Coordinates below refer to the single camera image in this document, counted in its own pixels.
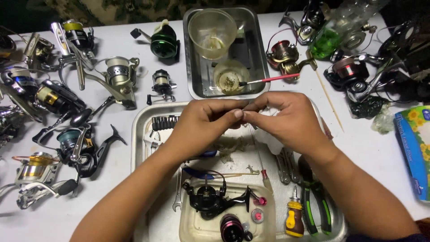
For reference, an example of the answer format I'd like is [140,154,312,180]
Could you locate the green spincast reel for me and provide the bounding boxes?
[130,19,181,60]

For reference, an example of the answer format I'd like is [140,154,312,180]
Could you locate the clear crumpled plastic bag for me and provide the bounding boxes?
[371,107,396,135]

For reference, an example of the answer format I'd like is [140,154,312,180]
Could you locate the pink reel knob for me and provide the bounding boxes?
[249,192,268,207]

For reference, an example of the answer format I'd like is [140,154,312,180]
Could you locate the stubby yellow and brown screwdriver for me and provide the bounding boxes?
[285,186,305,238]

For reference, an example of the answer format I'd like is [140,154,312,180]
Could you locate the black reel with yellow spool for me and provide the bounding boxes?
[50,19,97,91]

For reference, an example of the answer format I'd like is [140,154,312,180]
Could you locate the small greasy round dish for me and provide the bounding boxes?
[213,59,251,95]

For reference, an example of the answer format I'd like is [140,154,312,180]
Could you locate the black and silver spinning reel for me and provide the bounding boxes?
[278,0,332,46]

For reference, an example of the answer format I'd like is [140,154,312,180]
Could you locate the black reel with red spool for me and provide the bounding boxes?
[323,55,385,102]

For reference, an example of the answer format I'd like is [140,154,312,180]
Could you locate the red and gold spinning reel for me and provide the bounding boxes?
[265,39,318,81]

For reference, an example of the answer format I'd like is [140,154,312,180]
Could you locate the small black baitcasting reel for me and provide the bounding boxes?
[146,69,178,106]

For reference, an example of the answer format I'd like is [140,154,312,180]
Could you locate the wooden skewer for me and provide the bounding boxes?
[314,69,345,133]

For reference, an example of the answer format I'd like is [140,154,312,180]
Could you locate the black reel with teal spool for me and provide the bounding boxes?
[55,124,128,179]

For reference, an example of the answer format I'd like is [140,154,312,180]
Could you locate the red-handled small brush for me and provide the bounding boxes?
[238,73,301,87]

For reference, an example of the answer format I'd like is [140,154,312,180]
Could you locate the black and gold spinning reel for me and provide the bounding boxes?
[32,79,117,144]

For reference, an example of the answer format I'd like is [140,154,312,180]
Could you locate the thin red-handled screwdriver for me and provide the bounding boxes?
[247,122,275,196]

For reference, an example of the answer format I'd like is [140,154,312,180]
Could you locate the person's left hand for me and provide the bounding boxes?
[167,99,250,160]

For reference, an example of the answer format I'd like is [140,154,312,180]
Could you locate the blue and silver reel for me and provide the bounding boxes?
[0,65,39,99]

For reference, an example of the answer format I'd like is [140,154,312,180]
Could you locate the silver folding multi-tool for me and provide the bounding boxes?
[275,147,302,185]

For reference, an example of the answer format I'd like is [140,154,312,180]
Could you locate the clear bottle with green liquid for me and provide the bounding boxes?
[309,0,391,61]

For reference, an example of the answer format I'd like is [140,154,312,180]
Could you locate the white tissue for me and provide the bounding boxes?
[255,107,287,156]

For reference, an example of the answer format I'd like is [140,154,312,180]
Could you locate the round pink and silver part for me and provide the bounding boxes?
[251,208,265,224]

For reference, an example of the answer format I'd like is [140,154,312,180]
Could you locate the bronze spinning reel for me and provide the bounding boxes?
[23,32,56,69]

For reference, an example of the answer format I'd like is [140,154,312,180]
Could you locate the red pen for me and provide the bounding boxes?
[320,116,334,140]

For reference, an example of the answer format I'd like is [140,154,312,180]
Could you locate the black screwdriver bit holder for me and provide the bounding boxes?
[151,115,181,132]

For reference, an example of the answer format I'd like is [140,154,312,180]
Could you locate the chrome spinning reel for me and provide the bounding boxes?
[0,106,28,149]

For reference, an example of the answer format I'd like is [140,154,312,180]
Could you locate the silver reel with orange spool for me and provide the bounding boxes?
[0,151,81,210]

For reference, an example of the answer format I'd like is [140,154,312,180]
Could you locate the green and black pliers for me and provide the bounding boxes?
[298,155,333,236]

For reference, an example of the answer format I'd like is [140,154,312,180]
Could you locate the dark green plastic bag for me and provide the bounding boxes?
[349,95,391,119]

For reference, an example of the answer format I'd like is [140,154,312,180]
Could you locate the black reel body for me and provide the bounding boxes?
[182,174,253,221]

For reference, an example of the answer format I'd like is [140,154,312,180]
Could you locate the large shallow metal tray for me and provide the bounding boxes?
[131,98,349,242]

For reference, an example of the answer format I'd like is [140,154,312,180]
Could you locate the small steel spanner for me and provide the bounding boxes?
[172,166,184,212]

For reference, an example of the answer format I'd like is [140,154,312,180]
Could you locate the blue plastic piece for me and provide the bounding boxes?
[183,167,216,180]

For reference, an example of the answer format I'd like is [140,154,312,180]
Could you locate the clear plastic cup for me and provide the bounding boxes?
[188,9,238,61]

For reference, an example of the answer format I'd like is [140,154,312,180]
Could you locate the translucent plastic container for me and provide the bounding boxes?
[179,179,277,242]

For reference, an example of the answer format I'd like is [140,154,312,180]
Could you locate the deep steel tray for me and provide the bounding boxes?
[183,6,271,100]

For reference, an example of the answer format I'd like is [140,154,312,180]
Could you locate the heap of black reels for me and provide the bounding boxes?
[376,18,430,103]

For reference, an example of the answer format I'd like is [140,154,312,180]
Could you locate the silver adjustable wrench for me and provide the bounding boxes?
[143,129,166,152]

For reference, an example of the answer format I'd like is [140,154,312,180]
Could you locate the black spool with pink rings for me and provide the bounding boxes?
[220,214,246,242]

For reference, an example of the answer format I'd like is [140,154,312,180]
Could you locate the camouflage cloth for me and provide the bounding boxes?
[27,0,279,26]

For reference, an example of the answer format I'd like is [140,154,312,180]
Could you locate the blue flowered tissue box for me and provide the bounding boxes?
[393,106,430,203]

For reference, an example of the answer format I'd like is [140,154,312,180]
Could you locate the person's right hand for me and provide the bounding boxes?
[242,91,337,159]

